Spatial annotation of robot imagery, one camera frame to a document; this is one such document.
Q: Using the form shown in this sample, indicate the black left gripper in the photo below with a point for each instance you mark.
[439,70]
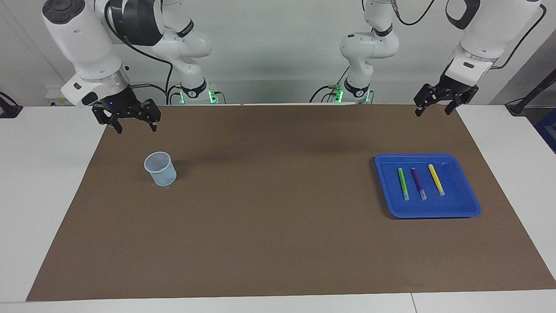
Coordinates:
[456,87]

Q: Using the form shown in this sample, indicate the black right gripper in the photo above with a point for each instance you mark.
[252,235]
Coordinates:
[121,104]

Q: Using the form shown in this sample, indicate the yellow pen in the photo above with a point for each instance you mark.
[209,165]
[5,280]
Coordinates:
[436,179]

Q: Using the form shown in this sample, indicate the purple pen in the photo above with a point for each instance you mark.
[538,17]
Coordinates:
[418,182]

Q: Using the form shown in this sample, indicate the green pen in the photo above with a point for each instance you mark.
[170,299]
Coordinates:
[403,182]

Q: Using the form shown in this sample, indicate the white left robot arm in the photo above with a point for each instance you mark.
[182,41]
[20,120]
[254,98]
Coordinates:
[491,30]

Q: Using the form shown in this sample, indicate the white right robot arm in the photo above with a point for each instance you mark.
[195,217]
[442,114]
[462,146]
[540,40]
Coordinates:
[82,39]

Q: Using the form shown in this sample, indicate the translucent pale blue cup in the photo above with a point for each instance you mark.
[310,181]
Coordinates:
[163,174]

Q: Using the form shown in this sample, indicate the black pole stand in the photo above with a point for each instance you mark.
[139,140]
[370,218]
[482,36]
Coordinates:
[517,108]

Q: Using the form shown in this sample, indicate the blue plastic tray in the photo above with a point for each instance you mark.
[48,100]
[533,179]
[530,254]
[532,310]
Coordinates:
[456,204]

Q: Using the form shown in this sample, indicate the blue box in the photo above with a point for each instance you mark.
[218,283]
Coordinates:
[549,130]

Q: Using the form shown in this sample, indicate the black table clamp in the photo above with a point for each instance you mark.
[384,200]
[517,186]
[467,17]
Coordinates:
[8,111]

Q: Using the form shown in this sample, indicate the brown table mat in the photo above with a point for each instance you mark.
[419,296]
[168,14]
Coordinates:
[278,217]

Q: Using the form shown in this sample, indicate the white wall power box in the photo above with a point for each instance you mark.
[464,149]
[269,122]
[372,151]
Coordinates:
[54,93]

